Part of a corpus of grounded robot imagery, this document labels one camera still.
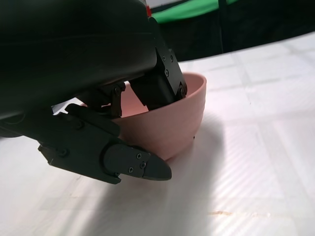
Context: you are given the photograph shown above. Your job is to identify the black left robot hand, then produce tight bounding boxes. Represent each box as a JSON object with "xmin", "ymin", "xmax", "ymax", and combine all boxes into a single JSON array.
[{"xmin": 0, "ymin": 0, "xmax": 188, "ymax": 185}]

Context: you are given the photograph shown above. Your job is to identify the pink plastic bowl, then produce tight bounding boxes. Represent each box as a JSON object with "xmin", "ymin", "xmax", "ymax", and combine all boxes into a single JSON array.
[{"xmin": 81, "ymin": 71, "xmax": 207, "ymax": 162}]

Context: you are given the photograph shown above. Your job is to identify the green cloth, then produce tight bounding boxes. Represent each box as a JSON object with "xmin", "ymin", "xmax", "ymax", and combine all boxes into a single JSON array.
[{"xmin": 150, "ymin": 0, "xmax": 315, "ymax": 25}]

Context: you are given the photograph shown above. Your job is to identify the black vertical pole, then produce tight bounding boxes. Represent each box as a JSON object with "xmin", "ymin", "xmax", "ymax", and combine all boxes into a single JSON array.
[{"xmin": 218, "ymin": 0, "xmax": 226, "ymax": 54}]

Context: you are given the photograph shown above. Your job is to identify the black backdrop cloth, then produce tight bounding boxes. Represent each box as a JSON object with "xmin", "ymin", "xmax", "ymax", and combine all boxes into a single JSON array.
[{"xmin": 157, "ymin": 0, "xmax": 315, "ymax": 62}]

